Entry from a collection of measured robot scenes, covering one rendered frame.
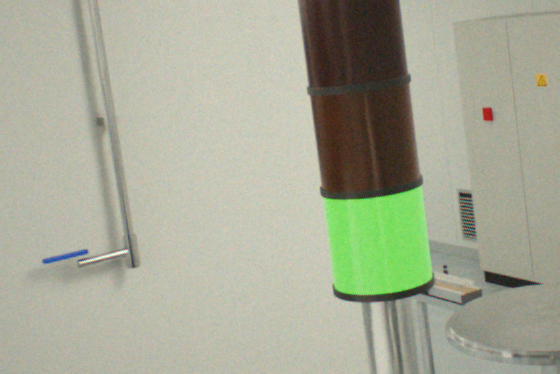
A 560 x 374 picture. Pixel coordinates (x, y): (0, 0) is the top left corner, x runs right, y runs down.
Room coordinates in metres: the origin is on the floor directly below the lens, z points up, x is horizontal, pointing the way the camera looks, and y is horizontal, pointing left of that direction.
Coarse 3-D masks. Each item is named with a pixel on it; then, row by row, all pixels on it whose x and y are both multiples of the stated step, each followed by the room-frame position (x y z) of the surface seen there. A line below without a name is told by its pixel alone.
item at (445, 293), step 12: (444, 276) 4.96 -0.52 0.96; (432, 288) 4.91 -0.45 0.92; (444, 288) 4.85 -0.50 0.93; (456, 288) 4.84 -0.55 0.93; (468, 288) 4.81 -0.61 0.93; (480, 288) 4.79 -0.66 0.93; (420, 300) 5.00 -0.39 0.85; (432, 300) 4.92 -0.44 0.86; (444, 300) 4.83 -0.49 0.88; (456, 300) 4.76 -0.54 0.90; (468, 300) 4.75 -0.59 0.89
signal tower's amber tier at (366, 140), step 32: (320, 96) 0.50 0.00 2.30; (352, 96) 0.49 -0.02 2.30; (384, 96) 0.49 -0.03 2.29; (320, 128) 0.50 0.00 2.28; (352, 128) 0.49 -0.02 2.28; (384, 128) 0.49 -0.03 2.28; (320, 160) 0.50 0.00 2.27; (352, 160) 0.49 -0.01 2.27; (384, 160) 0.49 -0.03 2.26; (416, 160) 0.50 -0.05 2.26
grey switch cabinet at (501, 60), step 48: (480, 48) 7.86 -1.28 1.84; (528, 48) 7.43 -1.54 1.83; (480, 96) 7.91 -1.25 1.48; (528, 96) 7.47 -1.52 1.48; (480, 144) 7.96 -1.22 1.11; (528, 144) 7.51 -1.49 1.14; (480, 192) 8.02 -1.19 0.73; (528, 192) 7.56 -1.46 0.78; (480, 240) 8.07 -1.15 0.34; (528, 240) 7.61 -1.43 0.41
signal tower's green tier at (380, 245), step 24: (408, 192) 0.49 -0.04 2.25; (336, 216) 0.50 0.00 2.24; (360, 216) 0.49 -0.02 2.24; (384, 216) 0.49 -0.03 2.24; (408, 216) 0.49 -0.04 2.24; (336, 240) 0.50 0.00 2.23; (360, 240) 0.49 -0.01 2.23; (384, 240) 0.49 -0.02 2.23; (408, 240) 0.49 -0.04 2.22; (336, 264) 0.50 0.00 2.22; (360, 264) 0.49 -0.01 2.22; (384, 264) 0.49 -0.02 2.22; (408, 264) 0.49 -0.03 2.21; (336, 288) 0.51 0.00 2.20; (360, 288) 0.49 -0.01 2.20; (384, 288) 0.49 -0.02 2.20; (408, 288) 0.49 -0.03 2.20
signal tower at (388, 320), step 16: (400, 80) 0.49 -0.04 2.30; (320, 192) 0.51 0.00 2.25; (336, 192) 0.49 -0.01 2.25; (352, 192) 0.49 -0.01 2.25; (368, 192) 0.49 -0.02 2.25; (384, 192) 0.49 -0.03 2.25; (400, 192) 0.49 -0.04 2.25; (432, 272) 0.51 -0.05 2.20; (416, 288) 0.49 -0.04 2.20; (368, 304) 0.50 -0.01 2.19; (384, 304) 0.50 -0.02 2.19; (400, 304) 0.50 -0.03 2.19; (368, 320) 0.50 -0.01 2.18; (384, 320) 0.50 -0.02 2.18; (400, 320) 0.50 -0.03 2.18; (368, 336) 0.51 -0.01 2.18; (384, 336) 0.50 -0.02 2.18; (400, 336) 0.50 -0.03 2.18; (368, 352) 0.51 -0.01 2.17; (384, 352) 0.50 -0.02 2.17; (400, 352) 0.50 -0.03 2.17; (416, 352) 0.51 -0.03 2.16; (384, 368) 0.50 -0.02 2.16; (400, 368) 0.50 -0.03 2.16; (416, 368) 0.51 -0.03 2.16
